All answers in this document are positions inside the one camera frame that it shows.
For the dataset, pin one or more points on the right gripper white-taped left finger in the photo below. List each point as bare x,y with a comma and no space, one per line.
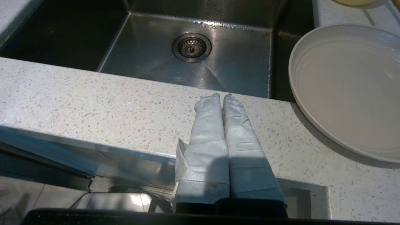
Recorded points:
206,156

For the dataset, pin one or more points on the stainless steel sink basin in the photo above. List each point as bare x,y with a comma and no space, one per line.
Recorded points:
143,53

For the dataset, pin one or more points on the beige round plate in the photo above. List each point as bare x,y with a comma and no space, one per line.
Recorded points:
350,90

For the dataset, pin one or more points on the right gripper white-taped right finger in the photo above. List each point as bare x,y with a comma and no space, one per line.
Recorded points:
247,162

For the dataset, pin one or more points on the yellow bowl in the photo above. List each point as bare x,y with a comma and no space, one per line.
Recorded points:
354,2

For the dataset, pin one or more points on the round metal drain strainer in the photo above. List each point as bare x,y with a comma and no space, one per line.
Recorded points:
191,47

